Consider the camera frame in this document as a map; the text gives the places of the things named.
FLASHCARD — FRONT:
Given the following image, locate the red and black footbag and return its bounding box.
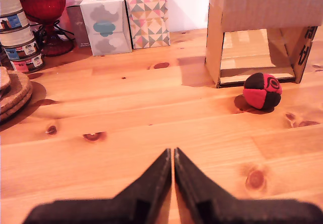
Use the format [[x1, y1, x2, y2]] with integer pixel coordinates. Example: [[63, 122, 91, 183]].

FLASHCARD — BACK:
[[243, 72, 283, 109]]

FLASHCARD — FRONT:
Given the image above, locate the cardboard dice tower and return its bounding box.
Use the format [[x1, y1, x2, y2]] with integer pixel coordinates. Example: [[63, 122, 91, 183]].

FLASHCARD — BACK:
[[204, 0, 323, 88]]

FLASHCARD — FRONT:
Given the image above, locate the round cork coaster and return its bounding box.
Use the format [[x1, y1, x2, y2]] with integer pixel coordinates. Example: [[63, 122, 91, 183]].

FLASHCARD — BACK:
[[0, 84, 34, 122], [0, 70, 31, 106], [0, 66, 12, 91]]

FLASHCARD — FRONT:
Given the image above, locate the cloud print tissue box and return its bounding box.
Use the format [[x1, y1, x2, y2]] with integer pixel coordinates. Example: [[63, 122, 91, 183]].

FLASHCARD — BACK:
[[79, 0, 133, 57]]

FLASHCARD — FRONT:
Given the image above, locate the triangle pattern tissue box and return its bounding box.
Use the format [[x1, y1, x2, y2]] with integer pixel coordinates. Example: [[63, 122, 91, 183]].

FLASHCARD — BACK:
[[125, 0, 171, 50]]

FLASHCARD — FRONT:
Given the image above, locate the pink label food can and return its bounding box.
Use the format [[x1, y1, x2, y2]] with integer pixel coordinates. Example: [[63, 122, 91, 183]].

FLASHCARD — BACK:
[[10, 53, 44, 74]]

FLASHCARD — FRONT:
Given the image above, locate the dark brown box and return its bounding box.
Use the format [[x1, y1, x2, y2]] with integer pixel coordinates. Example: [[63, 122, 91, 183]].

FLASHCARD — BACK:
[[66, 5, 91, 48]]

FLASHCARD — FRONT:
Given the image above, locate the blue label food can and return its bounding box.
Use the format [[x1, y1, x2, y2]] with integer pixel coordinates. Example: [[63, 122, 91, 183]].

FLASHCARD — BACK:
[[0, 11, 30, 32], [2, 40, 41, 61]]

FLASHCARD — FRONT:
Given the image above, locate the white label food can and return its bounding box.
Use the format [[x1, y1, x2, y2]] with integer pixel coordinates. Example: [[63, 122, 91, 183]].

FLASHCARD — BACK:
[[0, 0, 24, 17], [0, 26, 35, 47]]

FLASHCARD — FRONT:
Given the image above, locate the red glass goblet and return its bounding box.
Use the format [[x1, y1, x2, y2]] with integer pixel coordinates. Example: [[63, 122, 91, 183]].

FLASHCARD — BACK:
[[15, 0, 75, 58]]

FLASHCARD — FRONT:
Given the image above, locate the thin black cord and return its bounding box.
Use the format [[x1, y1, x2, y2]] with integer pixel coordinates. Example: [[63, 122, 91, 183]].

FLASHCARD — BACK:
[[32, 19, 75, 48]]

